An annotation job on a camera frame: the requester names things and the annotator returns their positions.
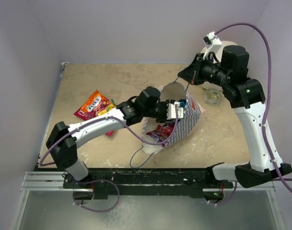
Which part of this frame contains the teal snack packet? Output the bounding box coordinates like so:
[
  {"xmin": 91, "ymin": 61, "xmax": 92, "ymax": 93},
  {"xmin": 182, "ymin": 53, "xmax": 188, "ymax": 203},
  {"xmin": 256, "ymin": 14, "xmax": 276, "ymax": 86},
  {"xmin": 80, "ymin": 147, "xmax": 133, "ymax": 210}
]
[{"xmin": 179, "ymin": 99, "xmax": 186, "ymax": 108}]

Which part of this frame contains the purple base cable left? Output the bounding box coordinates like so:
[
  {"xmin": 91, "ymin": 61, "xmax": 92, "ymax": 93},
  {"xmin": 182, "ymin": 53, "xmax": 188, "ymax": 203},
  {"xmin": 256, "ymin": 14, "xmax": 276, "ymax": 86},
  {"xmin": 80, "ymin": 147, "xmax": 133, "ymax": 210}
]
[{"xmin": 72, "ymin": 179, "xmax": 121, "ymax": 213}]

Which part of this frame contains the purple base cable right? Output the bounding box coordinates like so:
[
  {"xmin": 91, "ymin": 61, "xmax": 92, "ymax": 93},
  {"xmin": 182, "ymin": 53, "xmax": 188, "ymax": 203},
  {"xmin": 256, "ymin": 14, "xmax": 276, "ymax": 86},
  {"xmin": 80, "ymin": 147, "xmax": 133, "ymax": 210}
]
[{"xmin": 204, "ymin": 181, "xmax": 237, "ymax": 207}]

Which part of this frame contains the checkered paper bag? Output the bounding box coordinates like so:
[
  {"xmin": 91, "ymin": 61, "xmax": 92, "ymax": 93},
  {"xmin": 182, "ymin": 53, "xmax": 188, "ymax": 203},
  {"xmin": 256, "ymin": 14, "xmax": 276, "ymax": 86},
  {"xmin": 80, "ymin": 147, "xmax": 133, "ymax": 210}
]
[{"xmin": 129, "ymin": 81, "xmax": 206, "ymax": 169}]

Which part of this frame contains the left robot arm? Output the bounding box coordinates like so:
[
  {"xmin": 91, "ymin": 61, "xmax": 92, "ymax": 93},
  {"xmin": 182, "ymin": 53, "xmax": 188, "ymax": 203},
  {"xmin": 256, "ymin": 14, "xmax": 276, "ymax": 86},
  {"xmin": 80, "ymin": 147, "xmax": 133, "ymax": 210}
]
[{"xmin": 46, "ymin": 87, "xmax": 178, "ymax": 188}]

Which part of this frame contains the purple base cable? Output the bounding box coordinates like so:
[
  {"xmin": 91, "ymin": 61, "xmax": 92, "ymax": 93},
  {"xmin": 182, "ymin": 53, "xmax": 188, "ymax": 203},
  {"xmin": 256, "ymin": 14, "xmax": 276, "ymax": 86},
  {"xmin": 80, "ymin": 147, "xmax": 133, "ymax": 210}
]
[
  {"xmin": 204, "ymin": 181, "xmax": 237, "ymax": 207},
  {"xmin": 72, "ymin": 179, "xmax": 121, "ymax": 213}
]

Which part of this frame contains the white cylindrical container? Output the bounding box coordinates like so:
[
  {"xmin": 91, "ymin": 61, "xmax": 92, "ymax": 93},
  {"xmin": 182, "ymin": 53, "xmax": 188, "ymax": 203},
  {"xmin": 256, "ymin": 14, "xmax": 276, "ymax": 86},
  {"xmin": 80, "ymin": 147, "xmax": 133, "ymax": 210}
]
[{"xmin": 201, "ymin": 41, "xmax": 239, "ymax": 92}]

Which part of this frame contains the green Fox's candy bag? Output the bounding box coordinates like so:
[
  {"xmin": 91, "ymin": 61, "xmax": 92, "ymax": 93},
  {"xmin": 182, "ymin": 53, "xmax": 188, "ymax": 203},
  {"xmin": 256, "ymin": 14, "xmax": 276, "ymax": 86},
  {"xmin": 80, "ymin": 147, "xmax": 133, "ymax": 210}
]
[{"xmin": 97, "ymin": 103, "xmax": 115, "ymax": 116}]

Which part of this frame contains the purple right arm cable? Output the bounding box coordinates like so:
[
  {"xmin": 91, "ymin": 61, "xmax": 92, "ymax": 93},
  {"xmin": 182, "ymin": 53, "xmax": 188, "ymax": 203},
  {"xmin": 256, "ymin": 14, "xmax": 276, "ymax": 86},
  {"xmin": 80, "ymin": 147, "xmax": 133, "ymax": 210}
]
[{"xmin": 215, "ymin": 23, "xmax": 292, "ymax": 199}]

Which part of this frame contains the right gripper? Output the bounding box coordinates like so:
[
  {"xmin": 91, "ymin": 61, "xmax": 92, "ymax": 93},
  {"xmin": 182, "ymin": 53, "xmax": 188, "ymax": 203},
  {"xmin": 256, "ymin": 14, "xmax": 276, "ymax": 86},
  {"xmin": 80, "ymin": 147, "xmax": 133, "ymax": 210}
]
[{"xmin": 179, "ymin": 53, "xmax": 231, "ymax": 87}]

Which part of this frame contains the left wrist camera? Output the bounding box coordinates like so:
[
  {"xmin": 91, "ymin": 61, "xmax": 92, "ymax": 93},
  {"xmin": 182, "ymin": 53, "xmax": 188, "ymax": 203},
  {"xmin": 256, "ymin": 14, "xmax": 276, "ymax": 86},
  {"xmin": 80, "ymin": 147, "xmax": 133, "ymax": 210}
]
[{"xmin": 167, "ymin": 102, "xmax": 184, "ymax": 120}]

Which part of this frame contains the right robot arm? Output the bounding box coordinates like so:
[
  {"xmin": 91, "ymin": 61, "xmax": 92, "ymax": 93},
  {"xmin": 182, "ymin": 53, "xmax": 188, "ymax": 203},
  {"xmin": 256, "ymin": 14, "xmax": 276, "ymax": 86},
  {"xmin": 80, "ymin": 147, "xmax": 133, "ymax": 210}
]
[{"xmin": 178, "ymin": 45, "xmax": 292, "ymax": 188}]

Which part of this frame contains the orange snack bag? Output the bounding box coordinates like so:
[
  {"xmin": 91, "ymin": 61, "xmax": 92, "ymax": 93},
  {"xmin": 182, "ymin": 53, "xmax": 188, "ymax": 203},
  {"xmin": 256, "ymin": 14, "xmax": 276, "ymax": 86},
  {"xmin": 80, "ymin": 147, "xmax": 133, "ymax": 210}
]
[{"xmin": 82, "ymin": 90, "xmax": 112, "ymax": 112}]

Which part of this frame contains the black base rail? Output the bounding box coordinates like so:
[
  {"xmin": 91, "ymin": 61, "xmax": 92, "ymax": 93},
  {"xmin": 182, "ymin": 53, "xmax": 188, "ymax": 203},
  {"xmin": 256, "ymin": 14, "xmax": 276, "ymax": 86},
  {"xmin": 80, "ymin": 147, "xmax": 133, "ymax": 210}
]
[{"xmin": 21, "ymin": 167, "xmax": 276, "ymax": 199}]

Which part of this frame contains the clear plastic lid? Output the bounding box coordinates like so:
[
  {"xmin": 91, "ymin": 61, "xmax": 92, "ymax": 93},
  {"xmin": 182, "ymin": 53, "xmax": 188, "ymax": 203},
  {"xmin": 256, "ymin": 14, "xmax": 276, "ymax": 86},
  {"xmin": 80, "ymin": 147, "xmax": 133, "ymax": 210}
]
[{"xmin": 204, "ymin": 88, "xmax": 221, "ymax": 105}]

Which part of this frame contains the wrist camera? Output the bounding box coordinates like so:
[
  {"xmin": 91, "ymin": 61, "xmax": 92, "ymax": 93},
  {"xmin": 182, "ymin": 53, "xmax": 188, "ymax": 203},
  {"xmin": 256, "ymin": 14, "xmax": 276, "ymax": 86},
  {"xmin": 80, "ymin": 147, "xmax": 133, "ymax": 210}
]
[
  {"xmin": 167, "ymin": 102, "xmax": 184, "ymax": 120},
  {"xmin": 203, "ymin": 32, "xmax": 222, "ymax": 60}
]

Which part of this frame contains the red Real crisps bag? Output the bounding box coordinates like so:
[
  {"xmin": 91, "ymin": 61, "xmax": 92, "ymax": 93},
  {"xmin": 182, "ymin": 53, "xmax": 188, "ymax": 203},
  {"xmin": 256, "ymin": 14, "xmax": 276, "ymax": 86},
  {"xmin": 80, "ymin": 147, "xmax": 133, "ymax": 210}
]
[{"xmin": 74, "ymin": 104, "xmax": 107, "ymax": 121}]

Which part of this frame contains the purple Skittles packet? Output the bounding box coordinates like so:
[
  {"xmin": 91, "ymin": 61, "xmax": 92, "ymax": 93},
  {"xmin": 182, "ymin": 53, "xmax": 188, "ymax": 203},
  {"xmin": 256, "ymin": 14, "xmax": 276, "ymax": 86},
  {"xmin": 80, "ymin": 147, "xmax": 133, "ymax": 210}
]
[{"xmin": 146, "ymin": 131, "xmax": 172, "ymax": 143}]

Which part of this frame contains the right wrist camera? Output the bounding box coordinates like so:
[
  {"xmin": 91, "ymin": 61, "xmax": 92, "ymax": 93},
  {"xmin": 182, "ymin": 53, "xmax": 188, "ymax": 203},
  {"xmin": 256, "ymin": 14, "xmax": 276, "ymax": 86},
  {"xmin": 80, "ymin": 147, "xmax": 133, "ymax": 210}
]
[{"xmin": 203, "ymin": 32, "xmax": 222, "ymax": 60}]

